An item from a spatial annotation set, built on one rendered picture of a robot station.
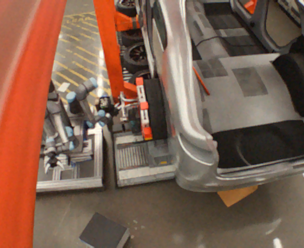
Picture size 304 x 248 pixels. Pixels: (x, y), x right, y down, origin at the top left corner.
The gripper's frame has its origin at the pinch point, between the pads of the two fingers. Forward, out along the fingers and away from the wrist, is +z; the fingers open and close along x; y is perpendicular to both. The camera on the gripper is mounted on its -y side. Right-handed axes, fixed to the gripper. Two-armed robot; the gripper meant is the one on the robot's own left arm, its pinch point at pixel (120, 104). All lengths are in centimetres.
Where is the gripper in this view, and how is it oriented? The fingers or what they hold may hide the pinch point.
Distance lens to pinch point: 309.1
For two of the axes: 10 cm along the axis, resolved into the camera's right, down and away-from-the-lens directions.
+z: 5.9, -6.4, 4.9
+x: 8.1, 4.3, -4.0
